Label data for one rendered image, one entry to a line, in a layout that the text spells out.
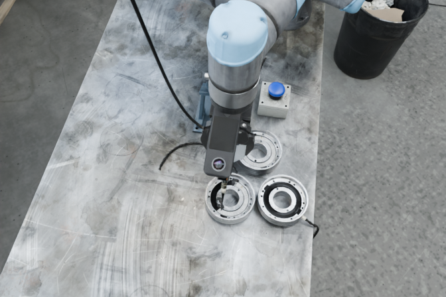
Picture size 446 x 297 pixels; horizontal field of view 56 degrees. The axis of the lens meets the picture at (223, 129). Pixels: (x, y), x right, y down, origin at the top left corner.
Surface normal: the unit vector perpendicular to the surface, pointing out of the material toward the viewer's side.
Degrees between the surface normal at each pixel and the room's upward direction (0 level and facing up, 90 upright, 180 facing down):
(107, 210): 0
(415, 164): 0
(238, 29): 0
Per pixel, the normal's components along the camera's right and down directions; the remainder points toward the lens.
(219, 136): 0.00, -0.04
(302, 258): 0.03, -0.51
